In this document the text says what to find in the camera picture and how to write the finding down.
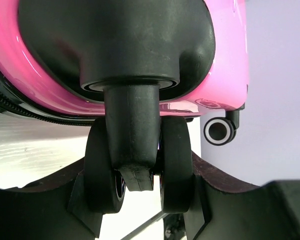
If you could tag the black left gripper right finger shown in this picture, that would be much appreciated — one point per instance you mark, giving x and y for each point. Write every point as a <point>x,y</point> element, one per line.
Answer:
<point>226,208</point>

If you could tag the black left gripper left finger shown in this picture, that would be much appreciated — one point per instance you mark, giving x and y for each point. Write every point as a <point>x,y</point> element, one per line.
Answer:
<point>50,208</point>

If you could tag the pink hard-shell suitcase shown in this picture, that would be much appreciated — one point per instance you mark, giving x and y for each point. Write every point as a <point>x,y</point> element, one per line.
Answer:
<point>134,71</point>

